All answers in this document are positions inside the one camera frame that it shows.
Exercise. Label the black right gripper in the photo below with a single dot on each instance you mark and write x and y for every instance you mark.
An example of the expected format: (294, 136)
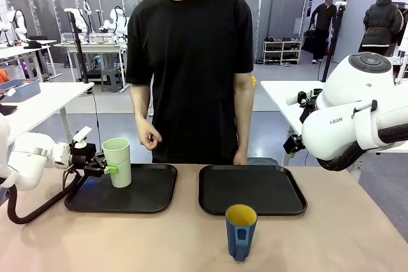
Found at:
(294, 144)

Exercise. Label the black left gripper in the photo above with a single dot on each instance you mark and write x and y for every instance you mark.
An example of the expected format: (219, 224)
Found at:
(81, 154)

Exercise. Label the light green plastic cup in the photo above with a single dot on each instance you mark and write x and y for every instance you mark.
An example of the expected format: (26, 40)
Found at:
(122, 163)

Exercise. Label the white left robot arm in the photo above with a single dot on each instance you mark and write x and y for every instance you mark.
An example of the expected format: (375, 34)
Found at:
(28, 157)

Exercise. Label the person's left forearm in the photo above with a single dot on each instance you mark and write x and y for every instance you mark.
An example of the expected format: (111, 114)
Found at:
(244, 119)

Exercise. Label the person's right forearm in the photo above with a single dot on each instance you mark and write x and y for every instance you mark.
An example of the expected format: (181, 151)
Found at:
(140, 109)

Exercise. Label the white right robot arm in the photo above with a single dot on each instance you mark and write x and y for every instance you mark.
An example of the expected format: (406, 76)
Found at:
(334, 132)

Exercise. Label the person's left hand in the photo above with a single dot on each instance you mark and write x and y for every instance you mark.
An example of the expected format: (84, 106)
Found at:
(240, 157)

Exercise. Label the person's right hand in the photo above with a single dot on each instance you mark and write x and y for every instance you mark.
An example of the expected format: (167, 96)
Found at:
(149, 136)

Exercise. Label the black plastic tray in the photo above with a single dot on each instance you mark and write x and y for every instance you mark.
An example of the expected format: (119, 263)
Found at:
(143, 192)
(255, 189)

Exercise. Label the white table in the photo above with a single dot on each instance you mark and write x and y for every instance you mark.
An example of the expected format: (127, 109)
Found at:
(280, 93)
(57, 93)

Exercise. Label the small yellow object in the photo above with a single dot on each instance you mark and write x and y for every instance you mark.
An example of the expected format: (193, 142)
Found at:
(253, 81)

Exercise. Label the grey plastic stool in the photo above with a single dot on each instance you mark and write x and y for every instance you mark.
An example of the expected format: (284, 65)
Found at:
(111, 79)

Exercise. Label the blue cup yellow inside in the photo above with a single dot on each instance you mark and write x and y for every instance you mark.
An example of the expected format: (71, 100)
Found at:
(234, 240)

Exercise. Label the wooden shoe rack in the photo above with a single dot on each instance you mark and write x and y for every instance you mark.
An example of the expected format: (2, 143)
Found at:
(282, 51)

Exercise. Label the blue storage bin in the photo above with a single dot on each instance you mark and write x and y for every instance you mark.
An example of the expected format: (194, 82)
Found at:
(22, 92)

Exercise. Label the black bag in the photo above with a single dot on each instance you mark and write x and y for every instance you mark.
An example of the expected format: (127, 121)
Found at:
(308, 41)

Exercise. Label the white background workbench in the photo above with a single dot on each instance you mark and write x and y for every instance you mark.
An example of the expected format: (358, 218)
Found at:
(95, 47)

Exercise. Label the black tripod pole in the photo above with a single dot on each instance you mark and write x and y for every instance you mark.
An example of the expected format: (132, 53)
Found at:
(78, 46)

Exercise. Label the black stand pole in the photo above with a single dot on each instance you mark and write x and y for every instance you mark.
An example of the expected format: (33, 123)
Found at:
(333, 39)

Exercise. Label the clear plastic box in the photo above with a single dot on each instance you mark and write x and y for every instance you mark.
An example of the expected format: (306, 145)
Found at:
(102, 39)
(74, 39)

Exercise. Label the orange object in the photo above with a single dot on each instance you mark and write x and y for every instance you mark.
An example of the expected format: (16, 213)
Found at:
(3, 76)

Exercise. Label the person torso black t-shirt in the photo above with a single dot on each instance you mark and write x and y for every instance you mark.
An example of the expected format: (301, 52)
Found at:
(191, 61)

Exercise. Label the white background desk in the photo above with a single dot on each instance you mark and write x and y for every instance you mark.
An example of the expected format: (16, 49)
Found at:
(25, 50)

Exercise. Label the bystander in dark clothes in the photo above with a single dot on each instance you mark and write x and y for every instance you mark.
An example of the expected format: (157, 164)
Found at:
(323, 17)

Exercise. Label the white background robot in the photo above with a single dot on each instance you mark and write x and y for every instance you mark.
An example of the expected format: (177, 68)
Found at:
(18, 23)
(79, 17)
(116, 20)

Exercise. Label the bystander in black jacket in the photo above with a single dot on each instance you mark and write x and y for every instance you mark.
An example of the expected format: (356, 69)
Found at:
(381, 20)

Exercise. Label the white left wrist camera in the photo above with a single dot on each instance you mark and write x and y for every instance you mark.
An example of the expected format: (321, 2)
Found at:
(83, 133)

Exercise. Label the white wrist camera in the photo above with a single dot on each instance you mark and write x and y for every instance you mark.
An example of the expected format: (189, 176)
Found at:
(291, 100)
(83, 133)

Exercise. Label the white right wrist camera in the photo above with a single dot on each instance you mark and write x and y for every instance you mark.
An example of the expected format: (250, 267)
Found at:
(291, 100)

